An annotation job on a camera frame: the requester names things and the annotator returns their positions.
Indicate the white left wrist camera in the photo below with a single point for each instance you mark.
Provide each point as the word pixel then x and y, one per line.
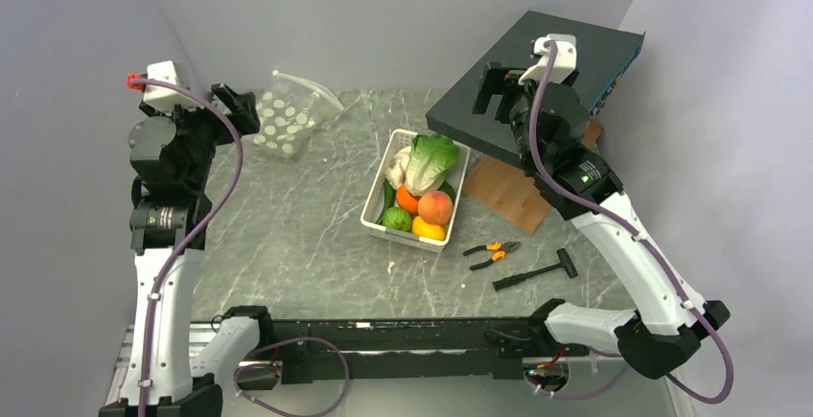
pixel 158 98

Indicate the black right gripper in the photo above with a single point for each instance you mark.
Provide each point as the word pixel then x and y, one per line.
pixel 496 81

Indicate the dark green cucumber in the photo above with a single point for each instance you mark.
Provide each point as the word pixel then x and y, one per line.
pixel 388 199

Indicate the orange tangerine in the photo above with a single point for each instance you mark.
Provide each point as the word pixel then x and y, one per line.
pixel 406 200

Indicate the wooden cutting board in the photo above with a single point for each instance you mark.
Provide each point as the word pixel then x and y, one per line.
pixel 506 191

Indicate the aluminium frame profile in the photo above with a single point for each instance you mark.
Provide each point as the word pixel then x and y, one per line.
pixel 121 367

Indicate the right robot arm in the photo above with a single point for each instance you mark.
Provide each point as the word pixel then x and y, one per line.
pixel 669 319

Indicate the light green round fruit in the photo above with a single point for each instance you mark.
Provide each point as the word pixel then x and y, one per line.
pixel 397 218

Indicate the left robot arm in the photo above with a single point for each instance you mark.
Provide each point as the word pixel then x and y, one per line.
pixel 172 151

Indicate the dark green avocado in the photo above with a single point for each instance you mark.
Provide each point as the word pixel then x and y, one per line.
pixel 449 190

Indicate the yellow lemon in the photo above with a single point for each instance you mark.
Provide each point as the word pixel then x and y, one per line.
pixel 428 230

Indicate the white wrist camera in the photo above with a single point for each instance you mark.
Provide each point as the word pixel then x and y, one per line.
pixel 158 98
pixel 559 54

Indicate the polka dot zip top bag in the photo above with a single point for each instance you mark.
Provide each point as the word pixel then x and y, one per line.
pixel 290 109

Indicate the black hammer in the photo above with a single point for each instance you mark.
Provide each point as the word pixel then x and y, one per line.
pixel 564 263

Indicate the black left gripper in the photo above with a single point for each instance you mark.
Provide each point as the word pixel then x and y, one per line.
pixel 243 116

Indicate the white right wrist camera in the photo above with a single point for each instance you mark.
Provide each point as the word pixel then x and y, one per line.
pixel 559 54

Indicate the white garlic cluster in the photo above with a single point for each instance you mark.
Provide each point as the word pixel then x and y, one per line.
pixel 395 170

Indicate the green white cabbage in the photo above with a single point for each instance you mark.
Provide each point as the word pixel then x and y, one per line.
pixel 431 157

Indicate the peach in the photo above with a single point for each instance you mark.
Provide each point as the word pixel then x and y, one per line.
pixel 436 208

